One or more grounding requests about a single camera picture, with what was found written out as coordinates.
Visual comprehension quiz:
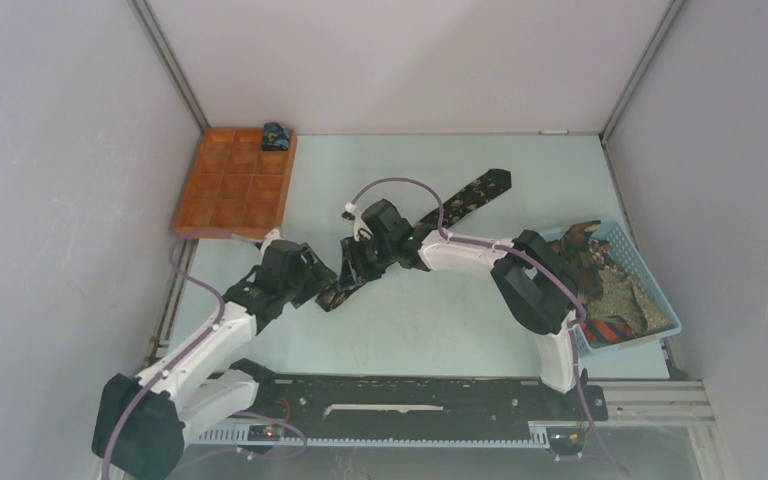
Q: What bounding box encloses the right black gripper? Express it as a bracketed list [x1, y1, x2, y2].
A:
[338, 233, 396, 291]

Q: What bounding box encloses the black gold floral tie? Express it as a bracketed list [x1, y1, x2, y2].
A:
[316, 169, 512, 312]

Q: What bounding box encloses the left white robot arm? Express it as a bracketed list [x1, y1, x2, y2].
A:
[91, 229, 338, 479]

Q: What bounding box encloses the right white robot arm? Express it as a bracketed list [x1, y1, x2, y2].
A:
[335, 200, 582, 418]

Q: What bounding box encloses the pile of ties in basket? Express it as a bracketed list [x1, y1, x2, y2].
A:
[549, 220, 677, 346]

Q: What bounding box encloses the orange compartment tray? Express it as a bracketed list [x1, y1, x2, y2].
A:
[173, 126, 297, 238]

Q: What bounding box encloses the rolled blue patterned tie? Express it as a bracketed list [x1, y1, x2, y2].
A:
[261, 122, 293, 151]

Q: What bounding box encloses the light blue plastic basket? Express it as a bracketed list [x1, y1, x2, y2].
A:
[534, 218, 683, 356]

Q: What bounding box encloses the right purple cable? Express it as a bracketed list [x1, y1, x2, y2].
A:
[347, 177, 630, 480]

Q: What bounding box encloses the purple cable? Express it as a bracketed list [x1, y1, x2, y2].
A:
[100, 229, 309, 480]
[347, 177, 630, 480]

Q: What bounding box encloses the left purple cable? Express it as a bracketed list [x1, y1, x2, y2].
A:
[100, 229, 309, 480]

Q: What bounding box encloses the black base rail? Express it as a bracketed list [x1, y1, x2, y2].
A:
[230, 359, 609, 444]

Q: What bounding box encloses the aluminium frame rail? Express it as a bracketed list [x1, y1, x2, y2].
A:
[92, 377, 717, 480]

